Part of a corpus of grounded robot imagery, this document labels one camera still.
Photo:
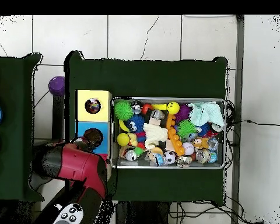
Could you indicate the colourful dotted cloth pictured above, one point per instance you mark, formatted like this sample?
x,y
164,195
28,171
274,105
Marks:
x,y
92,106

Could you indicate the grey metal rail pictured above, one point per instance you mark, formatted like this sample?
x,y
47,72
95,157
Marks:
x,y
239,46

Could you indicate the mint green knitted cloth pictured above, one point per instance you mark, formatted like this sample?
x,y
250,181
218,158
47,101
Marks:
x,y
206,114

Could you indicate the orange plastic block toy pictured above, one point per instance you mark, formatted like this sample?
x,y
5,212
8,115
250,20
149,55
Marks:
x,y
176,141

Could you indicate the dark green table cloth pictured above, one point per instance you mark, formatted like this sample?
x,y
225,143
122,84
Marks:
x,y
142,79
11,81

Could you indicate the cream fluffy cloth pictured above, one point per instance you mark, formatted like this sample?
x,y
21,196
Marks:
x,y
155,134

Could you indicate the black and white soccer ball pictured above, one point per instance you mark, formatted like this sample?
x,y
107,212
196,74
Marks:
x,y
169,157

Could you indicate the wooden box with three holes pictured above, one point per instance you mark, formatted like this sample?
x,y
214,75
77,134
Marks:
x,y
105,100

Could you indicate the green spiky rubber ball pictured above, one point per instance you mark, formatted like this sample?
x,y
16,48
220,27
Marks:
x,y
187,128
123,110

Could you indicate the plain yellow ball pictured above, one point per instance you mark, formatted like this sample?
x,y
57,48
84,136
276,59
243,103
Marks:
x,y
123,139

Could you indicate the purple round lid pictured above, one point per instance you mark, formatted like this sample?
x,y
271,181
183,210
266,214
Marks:
x,y
57,85

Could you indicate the white baseball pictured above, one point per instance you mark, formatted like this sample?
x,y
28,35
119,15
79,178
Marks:
x,y
188,148

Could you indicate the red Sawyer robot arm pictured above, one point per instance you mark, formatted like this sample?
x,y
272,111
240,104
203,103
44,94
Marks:
x,y
79,163

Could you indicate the blue spiky rubber ball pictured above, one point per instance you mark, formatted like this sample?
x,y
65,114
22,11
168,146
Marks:
x,y
135,123

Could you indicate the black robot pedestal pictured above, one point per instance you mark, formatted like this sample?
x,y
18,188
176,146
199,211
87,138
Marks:
x,y
142,214

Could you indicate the yellow smiley face ball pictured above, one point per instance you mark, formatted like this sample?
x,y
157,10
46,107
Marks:
x,y
173,107

